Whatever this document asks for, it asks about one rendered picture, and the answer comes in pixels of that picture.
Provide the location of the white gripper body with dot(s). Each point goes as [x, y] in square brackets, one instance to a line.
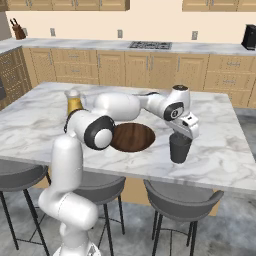
[188, 130]

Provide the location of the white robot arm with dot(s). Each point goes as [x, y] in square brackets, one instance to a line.
[66, 156]

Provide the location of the brown wooden bowl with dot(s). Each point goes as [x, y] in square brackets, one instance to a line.
[133, 137]

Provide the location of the grey bar stool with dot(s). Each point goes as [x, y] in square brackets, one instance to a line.
[180, 200]
[100, 188]
[18, 175]

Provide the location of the wooden kitchen island base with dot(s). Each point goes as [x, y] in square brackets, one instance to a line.
[133, 191]

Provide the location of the wooden base cupboards run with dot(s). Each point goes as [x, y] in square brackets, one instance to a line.
[133, 68]

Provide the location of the black hob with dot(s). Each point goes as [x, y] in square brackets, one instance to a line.
[150, 45]

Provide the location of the black coffee machine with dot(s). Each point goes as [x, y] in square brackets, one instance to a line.
[250, 37]

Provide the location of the wooden side cupboards run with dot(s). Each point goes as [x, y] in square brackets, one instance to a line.
[11, 78]

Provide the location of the brown knife block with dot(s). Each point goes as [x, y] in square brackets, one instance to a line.
[18, 31]

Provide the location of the grey wall outlet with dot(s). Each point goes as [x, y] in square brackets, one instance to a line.
[120, 33]
[194, 35]
[25, 31]
[52, 32]

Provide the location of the wooden wall cupboards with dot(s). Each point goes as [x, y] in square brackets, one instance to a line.
[66, 4]
[220, 5]

